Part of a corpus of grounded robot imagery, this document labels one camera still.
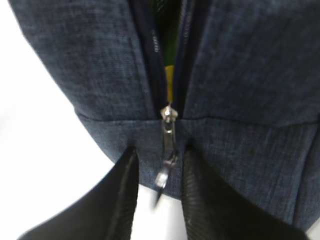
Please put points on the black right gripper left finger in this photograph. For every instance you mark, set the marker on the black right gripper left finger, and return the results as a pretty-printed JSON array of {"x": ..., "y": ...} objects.
[{"x": 106, "y": 212}]

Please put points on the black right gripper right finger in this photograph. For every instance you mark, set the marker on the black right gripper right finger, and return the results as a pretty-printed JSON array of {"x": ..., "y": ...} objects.
[{"x": 213, "y": 210}]

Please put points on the dark navy lunch bag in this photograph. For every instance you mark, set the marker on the dark navy lunch bag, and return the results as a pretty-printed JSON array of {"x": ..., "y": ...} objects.
[{"x": 247, "y": 93}]

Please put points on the green cucumber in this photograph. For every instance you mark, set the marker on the green cucumber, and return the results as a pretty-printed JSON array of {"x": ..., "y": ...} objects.
[{"x": 166, "y": 14}]

